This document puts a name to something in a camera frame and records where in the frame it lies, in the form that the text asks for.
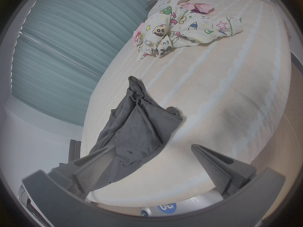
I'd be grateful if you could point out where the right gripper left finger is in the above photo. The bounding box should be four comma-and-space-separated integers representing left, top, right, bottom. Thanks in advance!
47, 146, 116, 199

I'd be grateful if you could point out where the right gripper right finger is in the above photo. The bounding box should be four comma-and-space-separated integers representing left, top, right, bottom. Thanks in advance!
191, 144, 257, 196

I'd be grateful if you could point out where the black T-shirt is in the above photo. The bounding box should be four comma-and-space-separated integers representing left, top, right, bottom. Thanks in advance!
87, 76, 183, 191

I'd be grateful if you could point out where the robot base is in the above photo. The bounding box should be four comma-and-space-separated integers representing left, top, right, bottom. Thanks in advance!
140, 189, 224, 217

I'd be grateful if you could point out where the bed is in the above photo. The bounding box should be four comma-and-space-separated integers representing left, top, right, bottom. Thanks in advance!
80, 0, 292, 207

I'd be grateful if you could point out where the pile of clothes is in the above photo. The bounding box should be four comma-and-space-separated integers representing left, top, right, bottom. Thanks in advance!
133, 3, 243, 62

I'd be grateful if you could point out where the blue-green curtain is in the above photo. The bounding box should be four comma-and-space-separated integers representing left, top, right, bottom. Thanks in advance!
20, 0, 158, 76
11, 33, 101, 127

